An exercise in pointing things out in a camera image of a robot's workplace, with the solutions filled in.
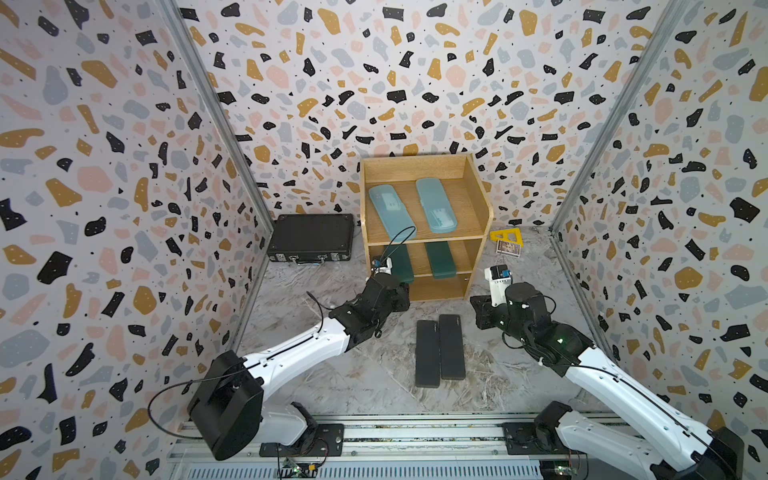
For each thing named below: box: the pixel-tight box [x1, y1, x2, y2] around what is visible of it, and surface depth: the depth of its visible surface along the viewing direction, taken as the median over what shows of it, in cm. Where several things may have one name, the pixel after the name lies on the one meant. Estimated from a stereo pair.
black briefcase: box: [267, 214, 354, 265], surface depth 111 cm
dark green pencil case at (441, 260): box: [425, 241, 457, 279], surface depth 91 cm
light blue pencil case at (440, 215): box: [416, 177, 457, 234], surface depth 83 cm
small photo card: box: [495, 240, 521, 258], surface depth 116 cm
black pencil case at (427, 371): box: [415, 320, 440, 388], surface depth 88 cm
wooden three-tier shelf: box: [360, 154, 494, 301], surface depth 87 cm
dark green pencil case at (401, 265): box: [380, 244, 415, 285], surface depth 92 cm
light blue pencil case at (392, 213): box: [368, 184, 417, 242], surface depth 83 cm
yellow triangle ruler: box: [490, 228, 524, 247], surface depth 120 cm
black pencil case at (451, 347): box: [439, 314, 466, 380], surface depth 90 cm
